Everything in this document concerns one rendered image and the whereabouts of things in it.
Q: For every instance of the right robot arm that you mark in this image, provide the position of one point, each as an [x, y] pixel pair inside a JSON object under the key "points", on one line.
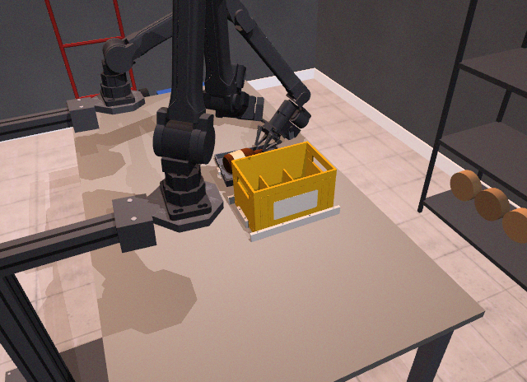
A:
{"points": [[184, 135]]}

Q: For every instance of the orange plastic crate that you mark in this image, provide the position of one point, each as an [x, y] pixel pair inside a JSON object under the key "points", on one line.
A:
{"points": [[283, 184]]}

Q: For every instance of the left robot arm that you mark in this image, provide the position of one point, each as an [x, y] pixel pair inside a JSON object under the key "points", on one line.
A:
{"points": [[119, 57]]}

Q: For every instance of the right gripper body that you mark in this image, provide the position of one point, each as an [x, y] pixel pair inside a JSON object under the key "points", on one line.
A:
{"points": [[247, 113]]}

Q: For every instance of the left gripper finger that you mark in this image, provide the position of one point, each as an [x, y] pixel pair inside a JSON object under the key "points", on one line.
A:
{"points": [[260, 128], [269, 137]]}

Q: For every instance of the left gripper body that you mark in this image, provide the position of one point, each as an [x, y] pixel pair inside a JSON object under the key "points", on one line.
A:
{"points": [[275, 124]]}

